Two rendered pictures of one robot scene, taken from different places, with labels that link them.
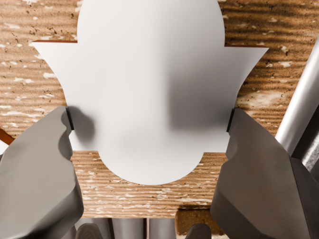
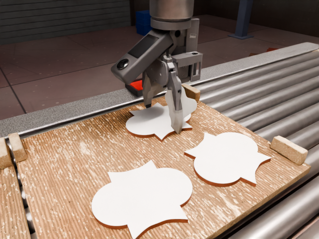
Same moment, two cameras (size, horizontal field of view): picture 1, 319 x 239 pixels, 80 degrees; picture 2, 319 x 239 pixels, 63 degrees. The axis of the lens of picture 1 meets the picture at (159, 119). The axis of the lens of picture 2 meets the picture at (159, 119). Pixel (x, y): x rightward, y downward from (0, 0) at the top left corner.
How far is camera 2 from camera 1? 0.47 m
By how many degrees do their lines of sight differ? 45
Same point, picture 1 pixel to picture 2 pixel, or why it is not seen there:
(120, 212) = (213, 111)
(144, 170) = not seen: hidden behind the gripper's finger
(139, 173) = not seen: hidden behind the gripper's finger
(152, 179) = not seen: hidden behind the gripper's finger
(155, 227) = (220, 105)
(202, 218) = (188, 95)
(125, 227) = (230, 111)
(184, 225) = (193, 95)
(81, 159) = (196, 126)
